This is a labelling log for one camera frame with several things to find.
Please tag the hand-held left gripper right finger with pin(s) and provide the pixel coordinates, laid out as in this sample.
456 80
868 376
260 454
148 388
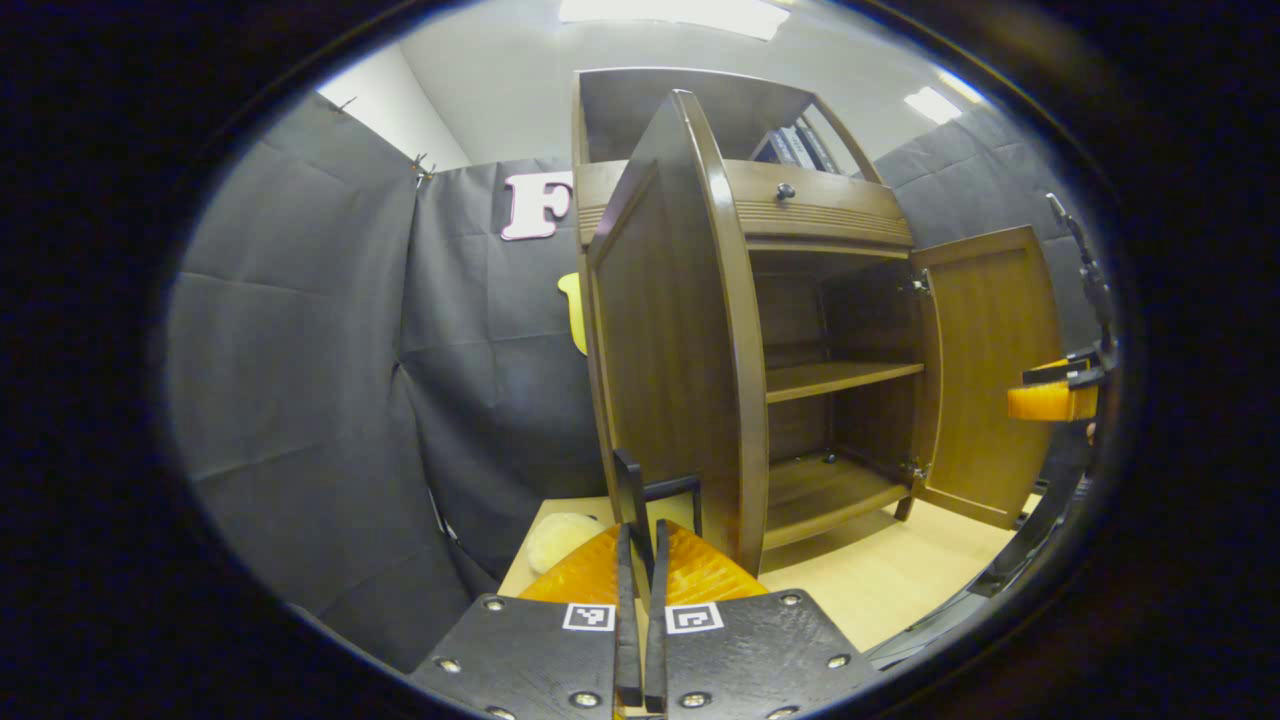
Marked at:
760 650

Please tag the wooden double-door shoe cabinet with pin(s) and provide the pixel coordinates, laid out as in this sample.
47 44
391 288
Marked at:
840 375

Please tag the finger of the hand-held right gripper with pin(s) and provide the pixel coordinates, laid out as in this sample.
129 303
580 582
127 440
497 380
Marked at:
1050 402

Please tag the large ceiling light panel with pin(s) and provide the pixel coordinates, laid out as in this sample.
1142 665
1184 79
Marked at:
680 15

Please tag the cream fluffy plush ball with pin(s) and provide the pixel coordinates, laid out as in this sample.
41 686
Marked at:
560 540

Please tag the wooden shoe cabinet door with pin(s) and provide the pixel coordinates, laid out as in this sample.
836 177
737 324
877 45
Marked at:
670 350
990 370

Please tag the small ceiling light panel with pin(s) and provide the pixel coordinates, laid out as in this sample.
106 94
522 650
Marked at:
935 102

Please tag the wooden cabinet drawer black knob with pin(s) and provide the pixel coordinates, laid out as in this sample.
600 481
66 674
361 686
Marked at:
830 205

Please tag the dark slanted bar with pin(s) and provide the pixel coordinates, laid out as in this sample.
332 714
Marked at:
1030 545

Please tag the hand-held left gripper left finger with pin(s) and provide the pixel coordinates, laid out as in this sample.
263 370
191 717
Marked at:
530 650

